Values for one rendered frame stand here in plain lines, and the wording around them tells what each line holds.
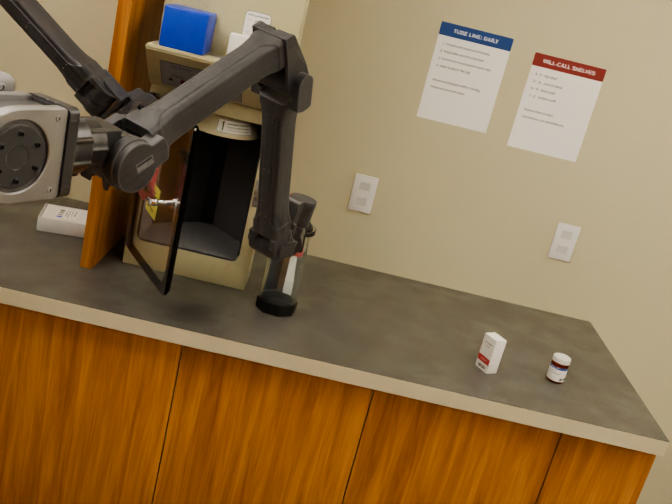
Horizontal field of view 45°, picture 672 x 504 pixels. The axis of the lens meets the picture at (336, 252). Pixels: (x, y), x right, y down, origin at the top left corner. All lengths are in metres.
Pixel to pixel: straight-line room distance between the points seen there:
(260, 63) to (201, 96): 0.14
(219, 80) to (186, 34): 0.59
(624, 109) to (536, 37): 0.33
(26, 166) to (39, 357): 0.99
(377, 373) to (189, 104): 0.84
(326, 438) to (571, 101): 1.20
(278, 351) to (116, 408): 0.42
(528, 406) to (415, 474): 0.32
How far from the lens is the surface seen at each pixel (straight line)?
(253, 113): 1.98
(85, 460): 2.10
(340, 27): 2.37
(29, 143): 1.06
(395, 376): 1.85
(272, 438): 1.97
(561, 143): 2.48
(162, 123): 1.22
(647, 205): 2.59
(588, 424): 1.96
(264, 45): 1.36
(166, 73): 1.94
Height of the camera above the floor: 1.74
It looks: 18 degrees down
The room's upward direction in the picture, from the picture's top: 14 degrees clockwise
